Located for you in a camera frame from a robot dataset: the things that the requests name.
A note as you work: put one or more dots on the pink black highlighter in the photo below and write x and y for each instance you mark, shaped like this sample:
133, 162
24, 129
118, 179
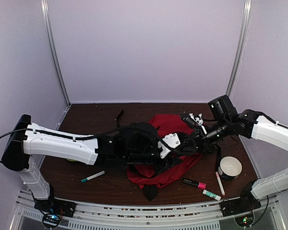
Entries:
194, 183

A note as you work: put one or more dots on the white dark bowl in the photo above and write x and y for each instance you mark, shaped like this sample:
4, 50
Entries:
229, 168

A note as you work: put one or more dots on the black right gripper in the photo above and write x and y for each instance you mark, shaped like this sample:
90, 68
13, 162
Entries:
205, 145

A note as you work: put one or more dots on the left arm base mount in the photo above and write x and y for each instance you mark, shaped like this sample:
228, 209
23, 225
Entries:
56, 206

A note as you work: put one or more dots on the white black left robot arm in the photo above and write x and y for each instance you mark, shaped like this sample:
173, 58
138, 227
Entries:
136, 144

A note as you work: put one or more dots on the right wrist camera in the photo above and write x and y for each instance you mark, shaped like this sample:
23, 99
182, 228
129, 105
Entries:
192, 120

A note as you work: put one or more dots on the aluminium corner post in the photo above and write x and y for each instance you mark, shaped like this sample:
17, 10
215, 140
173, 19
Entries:
244, 30
53, 52

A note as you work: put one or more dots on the teal white marker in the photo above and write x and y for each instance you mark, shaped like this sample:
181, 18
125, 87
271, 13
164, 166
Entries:
92, 176

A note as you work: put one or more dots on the left aluminium corner post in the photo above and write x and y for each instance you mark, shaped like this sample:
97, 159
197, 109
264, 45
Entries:
53, 52

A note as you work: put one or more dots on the right aluminium corner post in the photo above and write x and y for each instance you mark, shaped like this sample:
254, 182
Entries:
244, 30

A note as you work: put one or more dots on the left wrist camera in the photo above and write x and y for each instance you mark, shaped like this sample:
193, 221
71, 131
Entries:
172, 140

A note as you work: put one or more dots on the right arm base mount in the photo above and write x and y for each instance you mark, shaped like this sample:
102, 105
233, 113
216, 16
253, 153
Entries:
238, 206

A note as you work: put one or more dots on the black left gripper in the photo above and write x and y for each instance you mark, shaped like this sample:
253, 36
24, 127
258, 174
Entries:
170, 162

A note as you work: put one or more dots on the pink white pen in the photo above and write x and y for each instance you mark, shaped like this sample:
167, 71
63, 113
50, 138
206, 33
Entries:
220, 184

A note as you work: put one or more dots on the green white glue stick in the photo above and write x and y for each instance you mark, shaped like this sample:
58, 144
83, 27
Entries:
211, 195

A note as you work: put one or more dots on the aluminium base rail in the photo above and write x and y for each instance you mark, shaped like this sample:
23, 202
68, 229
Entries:
198, 216

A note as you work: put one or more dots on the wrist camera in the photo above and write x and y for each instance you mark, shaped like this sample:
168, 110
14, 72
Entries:
192, 120
172, 140

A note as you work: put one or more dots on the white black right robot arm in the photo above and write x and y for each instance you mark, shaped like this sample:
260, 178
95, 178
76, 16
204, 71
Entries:
249, 124

